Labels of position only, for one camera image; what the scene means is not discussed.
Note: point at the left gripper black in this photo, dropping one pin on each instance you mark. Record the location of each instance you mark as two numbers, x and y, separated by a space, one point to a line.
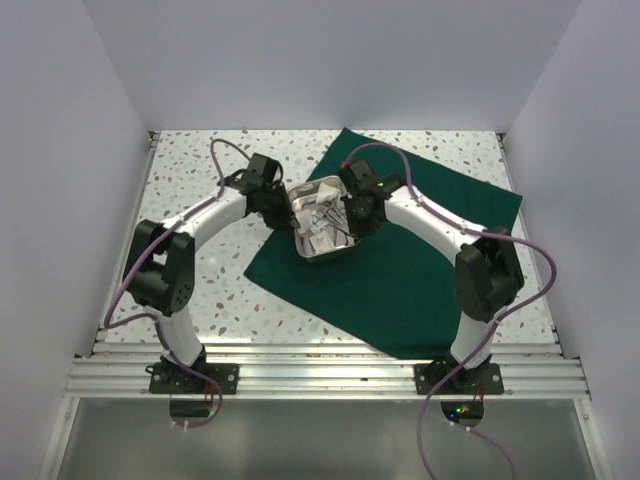
286 218

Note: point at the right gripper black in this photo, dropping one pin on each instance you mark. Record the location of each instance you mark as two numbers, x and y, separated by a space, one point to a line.
360 230

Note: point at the white gauze pad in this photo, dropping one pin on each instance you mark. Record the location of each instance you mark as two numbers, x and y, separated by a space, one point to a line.
304 219
327 194

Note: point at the steel forceps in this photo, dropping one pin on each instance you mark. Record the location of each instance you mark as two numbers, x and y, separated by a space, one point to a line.
332 215

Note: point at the large steel surgical scissors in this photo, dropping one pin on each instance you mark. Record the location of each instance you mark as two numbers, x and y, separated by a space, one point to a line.
345 231

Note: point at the stainless steel instrument tray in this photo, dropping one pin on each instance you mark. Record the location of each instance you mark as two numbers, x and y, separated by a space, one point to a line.
302 197

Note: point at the white sterile packet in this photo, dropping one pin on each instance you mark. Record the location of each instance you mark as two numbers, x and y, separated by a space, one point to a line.
314 229

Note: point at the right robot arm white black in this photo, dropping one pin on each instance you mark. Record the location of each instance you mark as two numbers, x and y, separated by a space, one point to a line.
487 272

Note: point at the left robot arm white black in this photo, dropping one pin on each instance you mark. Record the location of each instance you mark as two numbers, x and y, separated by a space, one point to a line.
160 270

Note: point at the green surgical drape cloth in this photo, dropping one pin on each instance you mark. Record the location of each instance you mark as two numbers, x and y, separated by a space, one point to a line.
392 290

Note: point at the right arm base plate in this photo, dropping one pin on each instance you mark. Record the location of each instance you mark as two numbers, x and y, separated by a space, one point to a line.
486 378

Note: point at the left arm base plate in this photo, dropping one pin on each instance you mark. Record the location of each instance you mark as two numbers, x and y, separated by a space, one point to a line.
168 378

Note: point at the aluminium rail frame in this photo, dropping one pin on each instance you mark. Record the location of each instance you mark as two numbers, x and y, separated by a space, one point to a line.
323 371

